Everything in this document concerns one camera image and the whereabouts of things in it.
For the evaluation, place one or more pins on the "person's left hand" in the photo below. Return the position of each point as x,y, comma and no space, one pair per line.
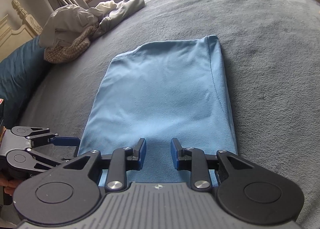
10,185

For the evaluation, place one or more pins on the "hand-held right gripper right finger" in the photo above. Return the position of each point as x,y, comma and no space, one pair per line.
173,155

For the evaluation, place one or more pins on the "cream carved headboard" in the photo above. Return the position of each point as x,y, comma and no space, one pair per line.
27,22

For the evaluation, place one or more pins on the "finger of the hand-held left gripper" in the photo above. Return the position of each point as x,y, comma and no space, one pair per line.
65,141
47,160

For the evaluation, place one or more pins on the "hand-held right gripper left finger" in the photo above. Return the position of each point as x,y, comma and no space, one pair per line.
143,152

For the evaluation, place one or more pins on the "beige knit sweater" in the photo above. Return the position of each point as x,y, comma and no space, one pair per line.
65,51

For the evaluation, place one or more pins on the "light blue t-shirt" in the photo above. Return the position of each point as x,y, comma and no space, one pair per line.
160,89

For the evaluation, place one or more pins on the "light grey jacket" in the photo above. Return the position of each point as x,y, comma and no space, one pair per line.
65,19

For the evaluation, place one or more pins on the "grey fleece blanket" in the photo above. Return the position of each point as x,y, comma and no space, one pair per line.
262,69

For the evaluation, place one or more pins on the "white garment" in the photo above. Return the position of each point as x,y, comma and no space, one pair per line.
106,6

